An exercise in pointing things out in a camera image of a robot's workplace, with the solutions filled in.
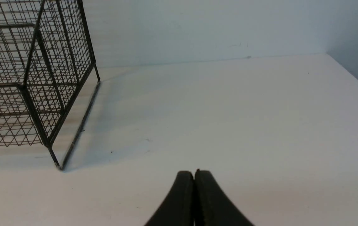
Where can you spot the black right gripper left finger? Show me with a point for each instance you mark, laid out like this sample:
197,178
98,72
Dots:
177,207

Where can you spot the black wire mesh shelf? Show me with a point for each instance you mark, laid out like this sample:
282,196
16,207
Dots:
46,57

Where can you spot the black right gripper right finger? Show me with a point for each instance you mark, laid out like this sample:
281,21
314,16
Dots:
212,206

